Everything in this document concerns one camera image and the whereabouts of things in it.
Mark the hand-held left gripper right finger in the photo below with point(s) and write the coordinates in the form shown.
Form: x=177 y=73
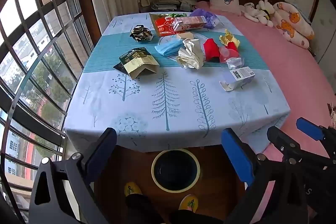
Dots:
x=236 y=155

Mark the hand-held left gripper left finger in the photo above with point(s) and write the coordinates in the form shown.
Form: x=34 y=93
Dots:
x=101 y=153

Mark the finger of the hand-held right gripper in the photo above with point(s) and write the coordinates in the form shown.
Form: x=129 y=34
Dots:
x=282 y=141
x=309 y=129

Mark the round trash bin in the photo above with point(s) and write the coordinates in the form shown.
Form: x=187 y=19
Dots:
x=176 y=170

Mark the small white purple box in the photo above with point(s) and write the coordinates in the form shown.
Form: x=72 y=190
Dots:
x=237 y=78

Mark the white paper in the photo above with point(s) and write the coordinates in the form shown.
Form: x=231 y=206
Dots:
x=190 y=54

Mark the yellow paper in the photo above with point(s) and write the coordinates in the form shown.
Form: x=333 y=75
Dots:
x=229 y=37

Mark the blue face mask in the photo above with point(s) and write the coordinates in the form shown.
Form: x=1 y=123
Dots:
x=168 y=47

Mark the pink drink carton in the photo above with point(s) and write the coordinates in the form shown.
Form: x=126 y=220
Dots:
x=189 y=23

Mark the red foil snack bag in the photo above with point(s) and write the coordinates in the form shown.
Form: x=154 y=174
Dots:
x=162 y=26

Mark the person's left yellow slipper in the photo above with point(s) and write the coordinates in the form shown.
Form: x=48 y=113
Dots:
x=132 y=188

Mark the person's yellow slipper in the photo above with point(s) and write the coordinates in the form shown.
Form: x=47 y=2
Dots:
x=189 y=203
x=132 y=188

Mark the bed with pink sheet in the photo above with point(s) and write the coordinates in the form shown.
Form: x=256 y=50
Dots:
x=288 y=77

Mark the person's right yellow slipper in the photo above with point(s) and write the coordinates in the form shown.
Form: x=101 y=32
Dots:
x=189 y=203

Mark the tree print tablecloth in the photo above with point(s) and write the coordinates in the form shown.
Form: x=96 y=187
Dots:
x=178 y=111

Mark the dark flat sachet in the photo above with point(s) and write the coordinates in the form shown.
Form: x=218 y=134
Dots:
x=118 y=66

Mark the clear plastic cup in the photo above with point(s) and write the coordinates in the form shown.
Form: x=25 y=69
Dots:
x=234 y=63

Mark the green beige paper box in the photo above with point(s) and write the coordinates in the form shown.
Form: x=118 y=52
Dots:
x=139 y=62

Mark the small red wrapper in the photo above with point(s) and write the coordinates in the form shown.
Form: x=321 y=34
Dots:
x=232 y=46

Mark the bear print pillow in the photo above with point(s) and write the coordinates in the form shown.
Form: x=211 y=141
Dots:
x=291 y=23

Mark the window with grille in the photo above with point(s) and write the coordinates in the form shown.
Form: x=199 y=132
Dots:
x=39 y=56

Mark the white plush toy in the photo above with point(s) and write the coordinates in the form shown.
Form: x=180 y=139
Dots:
x=249 y=11
x=265 y=12

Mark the dark crumpled wrapper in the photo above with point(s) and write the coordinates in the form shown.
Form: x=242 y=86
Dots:
x=141 y=33

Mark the beige tissue piece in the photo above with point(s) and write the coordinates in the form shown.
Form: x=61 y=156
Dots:
x=185 y=35

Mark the purple plastic bag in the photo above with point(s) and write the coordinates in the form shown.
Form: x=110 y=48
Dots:
x=204 y=16

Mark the green leaves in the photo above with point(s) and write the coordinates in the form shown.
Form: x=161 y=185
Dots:
x=178 y=14

